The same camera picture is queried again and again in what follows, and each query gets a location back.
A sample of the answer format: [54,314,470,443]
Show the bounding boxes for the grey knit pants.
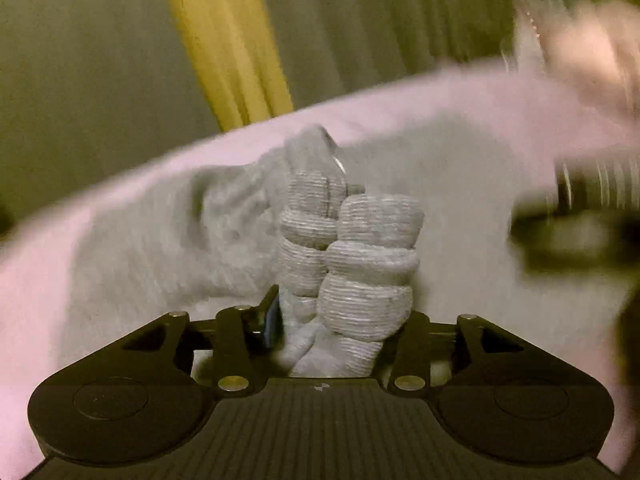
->
[58,116,639,376]

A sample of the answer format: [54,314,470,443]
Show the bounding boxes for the yellow curtain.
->
[169,0,294,131]

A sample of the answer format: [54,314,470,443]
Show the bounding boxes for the pink fleece blanket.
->
[1,64,638,479]

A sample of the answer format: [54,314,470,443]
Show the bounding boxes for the olive green curtain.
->
[0,0,640,226]

